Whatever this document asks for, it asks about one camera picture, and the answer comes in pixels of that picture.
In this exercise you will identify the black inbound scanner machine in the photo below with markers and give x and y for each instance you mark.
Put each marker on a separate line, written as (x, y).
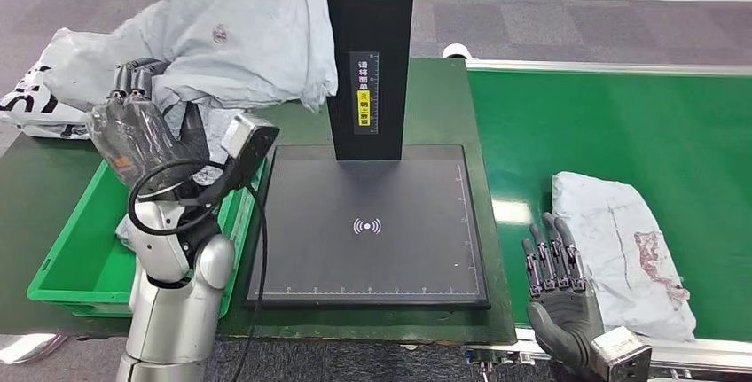
(370, 221)

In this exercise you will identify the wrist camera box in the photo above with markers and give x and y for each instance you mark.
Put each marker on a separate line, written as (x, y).
(249, 141)
(620, 356)

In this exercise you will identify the large grey parcel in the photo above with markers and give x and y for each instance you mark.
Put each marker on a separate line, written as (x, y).
(247, 33)

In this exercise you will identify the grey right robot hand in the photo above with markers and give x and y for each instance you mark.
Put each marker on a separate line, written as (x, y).
(564, 315)

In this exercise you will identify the white bag with black print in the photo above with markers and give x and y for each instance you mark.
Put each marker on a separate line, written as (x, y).
(29, 109)
(47, 131)

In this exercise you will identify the black and yellow label sticker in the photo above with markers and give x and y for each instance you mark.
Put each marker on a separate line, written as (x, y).
(364, 109)

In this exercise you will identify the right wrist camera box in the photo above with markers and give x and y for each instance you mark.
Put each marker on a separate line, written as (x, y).
(620, 356)

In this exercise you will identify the dark green table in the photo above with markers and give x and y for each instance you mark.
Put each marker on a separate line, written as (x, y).
(435, 103)

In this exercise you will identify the green conveyor belt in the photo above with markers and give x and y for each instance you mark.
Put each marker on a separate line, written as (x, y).
(617, 121)

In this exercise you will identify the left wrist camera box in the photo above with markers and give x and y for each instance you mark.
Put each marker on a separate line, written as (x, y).
(249, 141)

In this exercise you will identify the green plastic crate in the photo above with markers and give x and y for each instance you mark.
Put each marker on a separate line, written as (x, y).
(76, 250)

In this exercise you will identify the round silver metal base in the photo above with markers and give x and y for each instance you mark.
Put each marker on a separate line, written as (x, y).
(29, 348)

